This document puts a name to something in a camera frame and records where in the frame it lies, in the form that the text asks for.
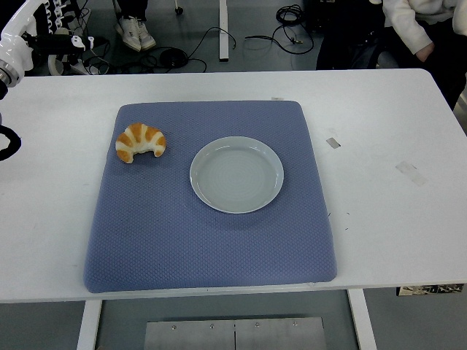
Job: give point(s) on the black jacket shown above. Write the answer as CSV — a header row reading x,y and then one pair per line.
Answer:
x,y
346,51

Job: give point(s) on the person's legs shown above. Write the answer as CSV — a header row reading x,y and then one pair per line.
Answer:
x,y
131,7

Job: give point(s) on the blue quilted mat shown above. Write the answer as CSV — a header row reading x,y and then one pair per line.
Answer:
x,y
182,248

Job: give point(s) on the person's hand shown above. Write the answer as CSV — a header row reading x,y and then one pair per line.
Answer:
x,y
425,54

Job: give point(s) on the small grey tape piece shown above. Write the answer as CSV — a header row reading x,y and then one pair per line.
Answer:
x,y
332,143

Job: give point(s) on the seated person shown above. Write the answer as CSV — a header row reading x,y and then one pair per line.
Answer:
x,y
408,18

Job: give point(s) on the person's white shoe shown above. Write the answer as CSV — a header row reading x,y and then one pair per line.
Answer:
x,y
146,36
127,33

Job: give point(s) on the white table leg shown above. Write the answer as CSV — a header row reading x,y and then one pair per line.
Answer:
x,y
87,328
363,321

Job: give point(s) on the pale grey round plate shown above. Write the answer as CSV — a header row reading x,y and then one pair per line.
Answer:
x,y
237,175

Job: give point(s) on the black caster wheel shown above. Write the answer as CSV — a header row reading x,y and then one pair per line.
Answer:
x,y
178,11

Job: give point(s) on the black equipment box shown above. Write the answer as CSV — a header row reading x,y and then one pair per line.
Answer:
x,y
317,14

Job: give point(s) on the long clear tape piece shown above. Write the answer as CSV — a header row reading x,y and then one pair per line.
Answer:
x,y
410,173

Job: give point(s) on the orange white croissant bread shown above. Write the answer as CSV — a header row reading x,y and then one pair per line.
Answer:
x,y
146,136

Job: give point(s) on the white floor post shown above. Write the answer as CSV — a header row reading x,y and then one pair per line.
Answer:
x,y
223,36

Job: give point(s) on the white office chair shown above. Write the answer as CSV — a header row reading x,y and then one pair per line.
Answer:
x,y
54,65

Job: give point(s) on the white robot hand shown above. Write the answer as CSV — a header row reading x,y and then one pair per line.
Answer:
x,y
14,47

